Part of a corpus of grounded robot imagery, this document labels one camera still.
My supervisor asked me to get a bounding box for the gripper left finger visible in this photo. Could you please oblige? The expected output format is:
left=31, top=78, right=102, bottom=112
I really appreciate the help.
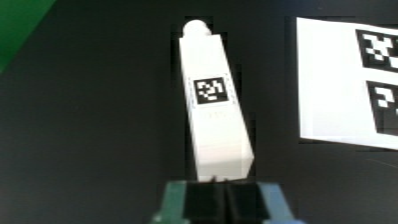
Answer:
left=149, top=181, right=225, bottom=224

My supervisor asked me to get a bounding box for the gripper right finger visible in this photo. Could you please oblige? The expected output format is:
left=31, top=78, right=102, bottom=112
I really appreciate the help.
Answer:
left=227, top=182, right=300, bottom=224

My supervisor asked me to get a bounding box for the white desk leg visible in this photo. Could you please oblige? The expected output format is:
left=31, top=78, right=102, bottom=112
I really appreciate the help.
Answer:
left=179, top=20, right=254, bottom=182

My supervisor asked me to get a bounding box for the white fiducial marker sheet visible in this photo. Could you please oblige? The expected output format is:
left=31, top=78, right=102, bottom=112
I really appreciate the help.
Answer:
left=296, top=18, right=398, bottom=150

